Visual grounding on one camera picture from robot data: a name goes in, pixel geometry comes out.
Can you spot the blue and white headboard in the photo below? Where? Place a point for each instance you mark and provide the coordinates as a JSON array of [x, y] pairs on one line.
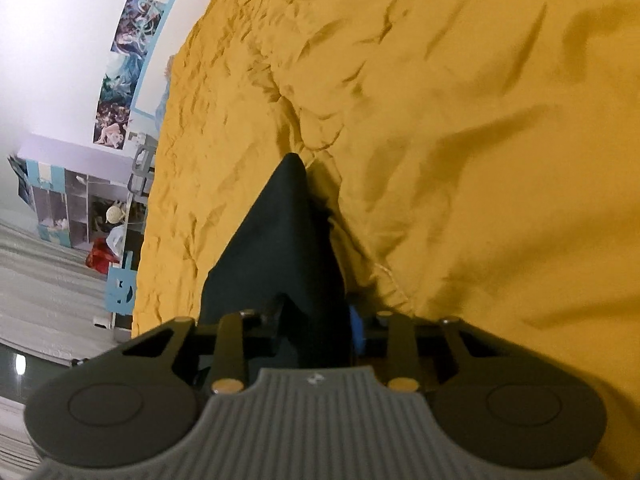
[[150, 87]]

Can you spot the white plastic bag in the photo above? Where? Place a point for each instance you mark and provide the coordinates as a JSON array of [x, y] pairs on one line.
[[120, 239]]

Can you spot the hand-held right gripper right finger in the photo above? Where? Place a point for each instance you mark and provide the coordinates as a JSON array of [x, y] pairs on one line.
[[356, 330]]

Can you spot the small white camera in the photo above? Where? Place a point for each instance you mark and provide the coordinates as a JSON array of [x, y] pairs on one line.
[[101, 322]]

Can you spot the red bag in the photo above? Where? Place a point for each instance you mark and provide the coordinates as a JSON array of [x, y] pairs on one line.
[[100, 257]]

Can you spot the grey rolling cart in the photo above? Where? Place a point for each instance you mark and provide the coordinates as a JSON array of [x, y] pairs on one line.
[[142, 160]]

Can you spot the wall poster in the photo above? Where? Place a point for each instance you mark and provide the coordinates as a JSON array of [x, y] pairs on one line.
[[125, 70]]

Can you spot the blue chair with face cutout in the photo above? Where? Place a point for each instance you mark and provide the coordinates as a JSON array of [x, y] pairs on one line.
[[120, 290]]

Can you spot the blue pillow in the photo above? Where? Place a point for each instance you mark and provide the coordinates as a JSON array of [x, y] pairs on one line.
[[164, 95]]

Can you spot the white round lamp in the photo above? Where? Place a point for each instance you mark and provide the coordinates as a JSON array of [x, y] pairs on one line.
[[115, 212]]

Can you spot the yellow quilt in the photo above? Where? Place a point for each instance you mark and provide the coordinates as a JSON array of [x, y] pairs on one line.
[[450, 135]]

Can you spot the grey desk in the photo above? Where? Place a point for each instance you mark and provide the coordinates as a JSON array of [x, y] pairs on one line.
[[122, 332]]

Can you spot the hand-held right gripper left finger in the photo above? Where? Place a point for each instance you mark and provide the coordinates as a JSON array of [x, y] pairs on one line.
[[232, 350]]

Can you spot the black pants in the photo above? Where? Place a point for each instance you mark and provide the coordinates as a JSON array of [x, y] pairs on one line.
[[280, 240]]

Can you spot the white patterned curtain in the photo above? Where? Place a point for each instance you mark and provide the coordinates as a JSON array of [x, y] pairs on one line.
[[40, 285]]

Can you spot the white and blue bookshelf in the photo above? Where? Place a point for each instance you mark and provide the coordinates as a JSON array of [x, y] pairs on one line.
[[75, 200]]

